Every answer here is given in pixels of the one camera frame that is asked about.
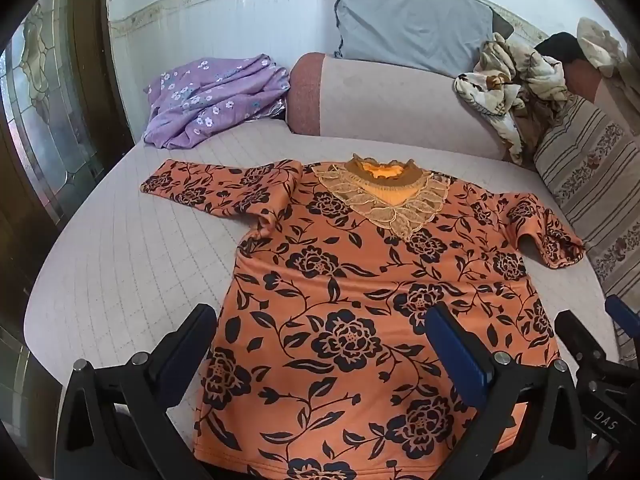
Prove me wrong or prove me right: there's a dark grey pillow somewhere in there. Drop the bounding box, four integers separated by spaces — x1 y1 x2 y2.
491 7 516 37

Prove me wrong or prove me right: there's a brown cushion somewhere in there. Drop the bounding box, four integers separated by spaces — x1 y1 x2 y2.
564 57 640 133

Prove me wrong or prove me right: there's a striped floral pillow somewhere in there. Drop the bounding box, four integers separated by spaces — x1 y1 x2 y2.
532 95 640 361

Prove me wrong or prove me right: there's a cream floral blanket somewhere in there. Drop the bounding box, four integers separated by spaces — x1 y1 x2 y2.
454 32 576 167

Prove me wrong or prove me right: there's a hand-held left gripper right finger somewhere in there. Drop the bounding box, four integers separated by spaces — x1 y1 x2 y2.
425 302 589 480

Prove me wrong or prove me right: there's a cream cloth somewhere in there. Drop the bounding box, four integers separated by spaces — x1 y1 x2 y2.
576 16 629 79

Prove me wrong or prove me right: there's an orange floral blouse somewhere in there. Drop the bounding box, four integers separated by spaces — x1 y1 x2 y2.
140 154 586 480

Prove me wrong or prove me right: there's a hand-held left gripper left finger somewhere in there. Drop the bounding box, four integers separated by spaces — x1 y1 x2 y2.
54 302 219 480

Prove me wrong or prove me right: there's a purple floral cloth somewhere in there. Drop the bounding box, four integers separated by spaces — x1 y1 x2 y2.
142 54 292 150

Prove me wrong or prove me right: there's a pink bolster cushion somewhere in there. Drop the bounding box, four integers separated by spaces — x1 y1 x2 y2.
285 51 538 163

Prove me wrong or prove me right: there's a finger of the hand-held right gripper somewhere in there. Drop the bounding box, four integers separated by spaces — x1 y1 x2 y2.
604 294 640 335
555 309 618 376

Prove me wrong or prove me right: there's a black cloth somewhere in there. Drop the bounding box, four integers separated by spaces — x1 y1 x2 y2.
534 31 582 64

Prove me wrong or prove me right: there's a wooden stained glass door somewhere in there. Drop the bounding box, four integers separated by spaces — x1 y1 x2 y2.
0 0 136 311

